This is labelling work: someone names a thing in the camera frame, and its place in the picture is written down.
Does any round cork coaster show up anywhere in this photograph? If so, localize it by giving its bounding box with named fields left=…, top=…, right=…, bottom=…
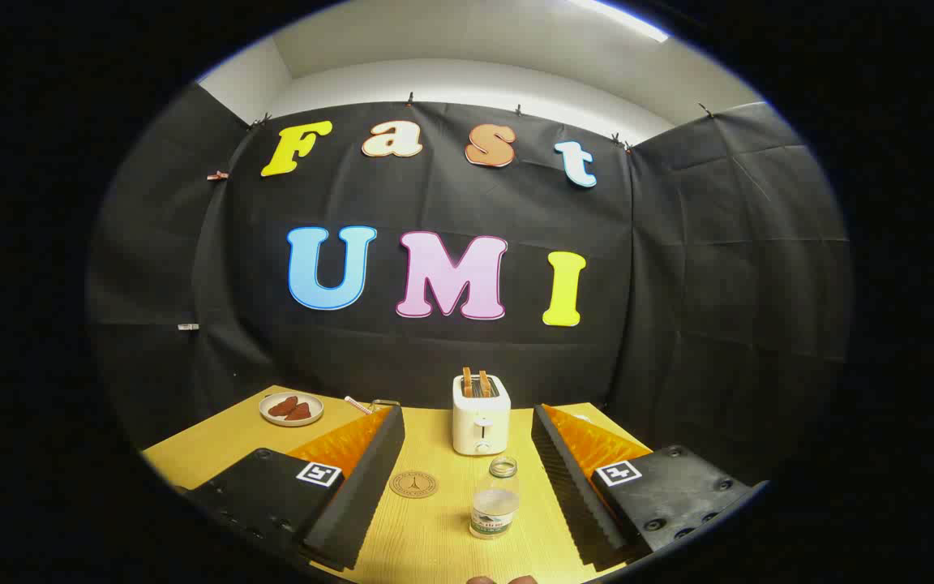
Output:
left=389, top=470, right=439, bottom=499

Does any white toaster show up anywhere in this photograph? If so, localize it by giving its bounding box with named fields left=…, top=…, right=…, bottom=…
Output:
left=452, top=373, right=512, bottom=457

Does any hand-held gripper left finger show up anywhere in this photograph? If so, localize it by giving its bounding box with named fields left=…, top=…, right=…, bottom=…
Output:
left=182, top=404, right=406, bottom=573

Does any wooden table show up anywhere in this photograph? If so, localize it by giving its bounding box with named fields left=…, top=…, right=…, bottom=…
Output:
left=141, top=384, right=654, bottom=584

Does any white round plate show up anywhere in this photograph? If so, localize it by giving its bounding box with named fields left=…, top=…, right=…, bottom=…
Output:
left=259, top=392, right=325, bottom=427

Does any clear plastic juice bottle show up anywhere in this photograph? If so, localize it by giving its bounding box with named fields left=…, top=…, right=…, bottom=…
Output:
left=469, top=456, right=521, bottom=540

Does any black backdrop cloth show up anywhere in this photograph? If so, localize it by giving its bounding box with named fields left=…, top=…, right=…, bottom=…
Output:
left=86, top=81, right=853, bottom=487

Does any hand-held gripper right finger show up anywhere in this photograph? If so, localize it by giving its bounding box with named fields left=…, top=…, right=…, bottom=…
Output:
left=531, top=403, right=768, bottom=572

